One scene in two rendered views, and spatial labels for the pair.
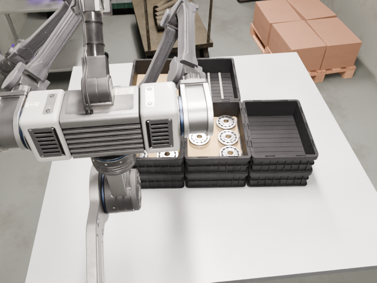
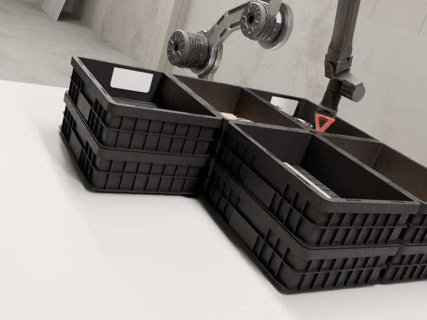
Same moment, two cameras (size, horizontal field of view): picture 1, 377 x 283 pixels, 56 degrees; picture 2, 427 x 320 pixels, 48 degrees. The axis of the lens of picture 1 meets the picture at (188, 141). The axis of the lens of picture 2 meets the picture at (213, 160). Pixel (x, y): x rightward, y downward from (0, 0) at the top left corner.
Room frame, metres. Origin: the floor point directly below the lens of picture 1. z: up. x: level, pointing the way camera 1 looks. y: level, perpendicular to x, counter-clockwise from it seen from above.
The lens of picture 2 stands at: (2.38, -0.93, 1.24)
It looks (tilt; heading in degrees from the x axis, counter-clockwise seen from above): 20 degrees down; 145
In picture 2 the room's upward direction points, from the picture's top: 18 degrees clockwise
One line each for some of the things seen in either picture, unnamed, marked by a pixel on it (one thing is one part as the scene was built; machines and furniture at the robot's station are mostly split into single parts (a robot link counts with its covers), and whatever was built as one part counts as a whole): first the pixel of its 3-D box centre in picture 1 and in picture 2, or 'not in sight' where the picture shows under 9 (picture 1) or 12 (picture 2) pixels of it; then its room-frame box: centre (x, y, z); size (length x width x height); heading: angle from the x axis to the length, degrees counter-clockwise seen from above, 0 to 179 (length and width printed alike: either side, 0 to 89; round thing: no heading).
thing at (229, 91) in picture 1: (210, 86); (308, 183); (1.62, -0.13, 0.87); 0.40 x 0.30 x 0.11; 0
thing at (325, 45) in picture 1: (300, 37); not in sight; (3.32, -1.19, 0.19); 1.12 x 0.82 x 0.39; 5
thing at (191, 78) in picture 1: (192, 90); not in sight; (0.84, -0.01, 1.45); 0.09 x 0.08 x 0.12; 95
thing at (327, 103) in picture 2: not in sight; (330, 101); (1.22, 0.24, 0.98); 0.10 x 0.07 x 0.07; 135
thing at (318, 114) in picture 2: not in sight; (323, 121); (1.23, 0.24, 0.91); 0.07 x 0.07 x 0.09; 45
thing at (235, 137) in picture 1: (228, 137); not in sight; (1.22, -0.20, 0.86); 0.10 x 0.10 x 0.01
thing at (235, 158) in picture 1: (215, 128); (234, 104); (1.22, -0.13, 0.92); 0.40 x 0.30 x 0.02; 0
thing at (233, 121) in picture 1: (225, 122); not in sight; (1.33, -0.20, 0.86); 0.10 x 0.10 x 0.01
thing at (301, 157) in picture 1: (276, 127); (142, 89); (1.22, -0.43, 0.92); 0.40 x 0.30 x 0.02; 0
